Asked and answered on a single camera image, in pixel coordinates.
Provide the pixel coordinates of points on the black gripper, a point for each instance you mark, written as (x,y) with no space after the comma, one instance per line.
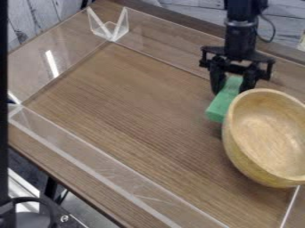
(237,57)

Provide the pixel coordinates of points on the green rectangular block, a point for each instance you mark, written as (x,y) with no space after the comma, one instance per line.
(220,104)

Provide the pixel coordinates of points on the light wooden bowl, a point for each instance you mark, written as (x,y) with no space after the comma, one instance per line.
(264,137)

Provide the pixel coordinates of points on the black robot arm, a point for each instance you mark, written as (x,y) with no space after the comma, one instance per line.
(242,13)

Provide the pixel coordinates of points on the black table leg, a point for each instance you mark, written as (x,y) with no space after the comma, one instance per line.
(51,188)

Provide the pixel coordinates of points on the clear acrylic tray wall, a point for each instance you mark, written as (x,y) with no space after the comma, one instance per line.
(110,95)

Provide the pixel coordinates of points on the black metal base plate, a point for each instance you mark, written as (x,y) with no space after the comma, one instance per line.
(64,220)

